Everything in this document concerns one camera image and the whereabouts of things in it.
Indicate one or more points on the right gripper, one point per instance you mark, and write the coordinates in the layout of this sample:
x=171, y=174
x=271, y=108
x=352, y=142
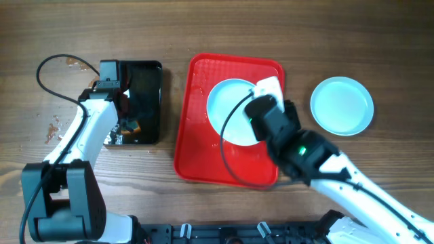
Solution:
x=291, y=108

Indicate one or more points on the green and orange sponge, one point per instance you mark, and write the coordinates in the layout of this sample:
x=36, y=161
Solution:
x=130, y=127

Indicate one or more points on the white plate with red speck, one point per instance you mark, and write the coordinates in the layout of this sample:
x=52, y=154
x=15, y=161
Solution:
x=221, y=101

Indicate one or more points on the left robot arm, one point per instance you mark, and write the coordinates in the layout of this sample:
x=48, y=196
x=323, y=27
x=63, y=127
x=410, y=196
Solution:
x=62, y=197

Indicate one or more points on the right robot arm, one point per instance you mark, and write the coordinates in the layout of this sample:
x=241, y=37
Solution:
x=308, y=157

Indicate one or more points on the black water tray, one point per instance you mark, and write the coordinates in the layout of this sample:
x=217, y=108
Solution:
x=144, y=80

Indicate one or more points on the red plastic tray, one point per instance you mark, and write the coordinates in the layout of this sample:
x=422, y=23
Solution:
x=200, y=154

